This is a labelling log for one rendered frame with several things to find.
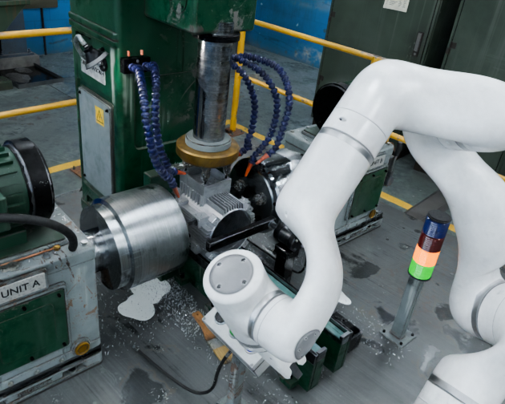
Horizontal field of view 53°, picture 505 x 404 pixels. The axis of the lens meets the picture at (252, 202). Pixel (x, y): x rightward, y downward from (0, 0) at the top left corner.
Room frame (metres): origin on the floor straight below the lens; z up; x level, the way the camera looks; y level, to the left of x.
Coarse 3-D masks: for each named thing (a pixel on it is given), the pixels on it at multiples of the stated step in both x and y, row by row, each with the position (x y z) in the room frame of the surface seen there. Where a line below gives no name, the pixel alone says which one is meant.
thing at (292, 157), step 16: (240, 160) 1.45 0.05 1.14; (256, 160) 1.41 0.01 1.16; (272, 160) 1.42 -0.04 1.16; (288, 160) 1.45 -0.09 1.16; (240, 176) 1.44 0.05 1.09; (256, 176) 1.39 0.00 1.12; (272, 176) 1.36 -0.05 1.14; (288, 176) 1.39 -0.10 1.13; (240, 192) 1.43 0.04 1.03; (256, 192) 1.38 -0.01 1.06; (272, 192) 1.34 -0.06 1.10; (256, 208) 1.38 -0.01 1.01; (272, 208) 1.33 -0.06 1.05
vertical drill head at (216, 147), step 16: (224, 32) 1.28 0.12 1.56; (208, 48) 1.27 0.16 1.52; (224, 48) 1.28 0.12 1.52; (208, 64) 1.27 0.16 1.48; (224, 64) 1.28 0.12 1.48; (208, 80) 1.27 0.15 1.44; (224, 80) 1.28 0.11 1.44; (208, 96) 1.27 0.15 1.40; (224, 96) 1.29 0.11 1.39; (208, 112) 1.27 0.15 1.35; (224, 112) 1.30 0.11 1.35; (208, 128) 1.27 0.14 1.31; (224, 128) 1.31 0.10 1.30; (176, 144) 1.28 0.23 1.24; (192, 144) 1.26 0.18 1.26; (208, 144) 1.25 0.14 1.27; (224, 144) 1.28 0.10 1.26; (192, 160) 1.23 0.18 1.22; (208, 160) 1.22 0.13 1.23; (224, 160) 1.24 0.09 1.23; (208, 176) 1.25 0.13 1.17
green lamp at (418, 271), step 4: (412, 260) 1.12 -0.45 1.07; (412, 264) 1.11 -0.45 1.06; (416, 264) 1.10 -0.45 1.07; (412, 268) 1.10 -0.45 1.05; (416, 268) 1.10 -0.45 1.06; (420, 268) 1.09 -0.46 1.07; (424, 268) 1.09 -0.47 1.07; (428, 268) 1.09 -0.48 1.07; (432, 268) 1.09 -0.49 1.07; (412, 272) 1.10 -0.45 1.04; (416, 272) 1.09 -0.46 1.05; (420, 272) 1.09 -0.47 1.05; (424, 272) 1.09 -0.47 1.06; (428, 272) 1.09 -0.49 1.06; (416, 276) 1.09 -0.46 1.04; (420, 276) 1.09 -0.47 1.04; (424, 276) 1.09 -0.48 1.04; (428, 276) 1.09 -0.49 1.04
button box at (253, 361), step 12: (216, 312) 0.82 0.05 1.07; (216, 324) 0.80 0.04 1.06; (216, 336) 0.80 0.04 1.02; (228, 336) 0.77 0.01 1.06; (228, 348) 0.77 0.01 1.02; (240, 348) 0.74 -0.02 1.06; (240, 360) 0.74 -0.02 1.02; (252, 360) 0.71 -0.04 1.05; (264, 360) 0.72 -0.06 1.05; (252, 372) 0.72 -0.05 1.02
